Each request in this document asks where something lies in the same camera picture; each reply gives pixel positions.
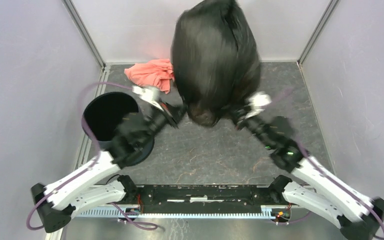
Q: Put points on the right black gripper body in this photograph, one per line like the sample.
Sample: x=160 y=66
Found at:
x=250 y=124

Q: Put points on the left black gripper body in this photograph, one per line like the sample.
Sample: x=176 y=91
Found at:
x=158 y=116

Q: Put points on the dark blue trash bin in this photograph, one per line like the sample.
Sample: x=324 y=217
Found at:
x=105 y=113

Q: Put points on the black plastic trash bag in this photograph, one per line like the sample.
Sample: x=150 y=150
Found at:
x=215 y=60

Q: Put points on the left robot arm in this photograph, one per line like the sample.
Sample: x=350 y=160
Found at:
x=58 y=202

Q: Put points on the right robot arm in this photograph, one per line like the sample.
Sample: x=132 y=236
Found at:
x=357 y=216

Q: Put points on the pink cloth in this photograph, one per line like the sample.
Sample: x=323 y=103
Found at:
x=157 y=73

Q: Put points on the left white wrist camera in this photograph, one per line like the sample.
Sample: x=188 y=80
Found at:
x=149 y=94

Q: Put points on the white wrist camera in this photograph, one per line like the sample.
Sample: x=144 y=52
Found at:
x=149 y=94
x=257 y=103

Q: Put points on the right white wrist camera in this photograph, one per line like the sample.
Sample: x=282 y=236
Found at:
x=257 y=103

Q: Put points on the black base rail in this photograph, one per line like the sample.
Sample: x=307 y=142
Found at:
x=203 y=201

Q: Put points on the left aluminium corner post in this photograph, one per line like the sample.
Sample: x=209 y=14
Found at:
x=84 y=32

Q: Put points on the aluminium corner post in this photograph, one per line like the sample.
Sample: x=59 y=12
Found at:
x=84 y=32
x=317 y=31

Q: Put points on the right aluminium corner post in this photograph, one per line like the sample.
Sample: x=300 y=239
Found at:
x=317 y=31

